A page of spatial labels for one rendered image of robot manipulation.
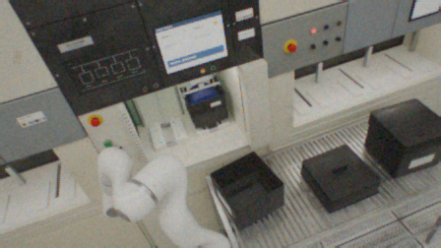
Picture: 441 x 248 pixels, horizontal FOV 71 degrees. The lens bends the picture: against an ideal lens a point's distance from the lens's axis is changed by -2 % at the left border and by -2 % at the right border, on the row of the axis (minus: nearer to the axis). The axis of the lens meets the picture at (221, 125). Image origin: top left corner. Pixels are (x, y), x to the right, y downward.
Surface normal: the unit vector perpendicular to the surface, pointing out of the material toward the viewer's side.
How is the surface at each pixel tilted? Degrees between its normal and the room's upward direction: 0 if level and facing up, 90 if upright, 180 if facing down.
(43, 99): 90
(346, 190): 0
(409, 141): 0
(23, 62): 90
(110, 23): 90
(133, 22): 90
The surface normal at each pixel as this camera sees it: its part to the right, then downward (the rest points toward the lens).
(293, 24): 0.32, 0.60
